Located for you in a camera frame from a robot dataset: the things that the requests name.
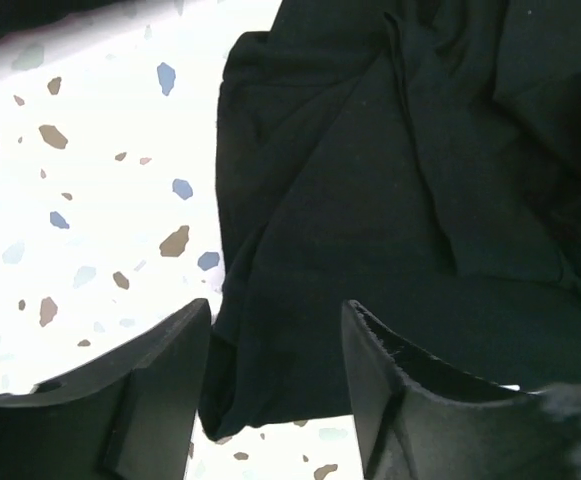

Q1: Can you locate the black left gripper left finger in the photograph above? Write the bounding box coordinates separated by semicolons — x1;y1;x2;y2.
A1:
0;299;211;480

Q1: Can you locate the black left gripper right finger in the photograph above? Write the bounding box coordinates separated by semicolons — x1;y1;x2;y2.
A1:
341;301;581;480

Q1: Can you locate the folded black t-shirt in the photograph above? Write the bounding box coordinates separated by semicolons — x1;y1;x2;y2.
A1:
0;0;129;39

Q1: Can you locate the black t-shirt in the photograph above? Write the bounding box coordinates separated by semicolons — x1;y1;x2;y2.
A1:
199;1;581;440
0;0;129;39

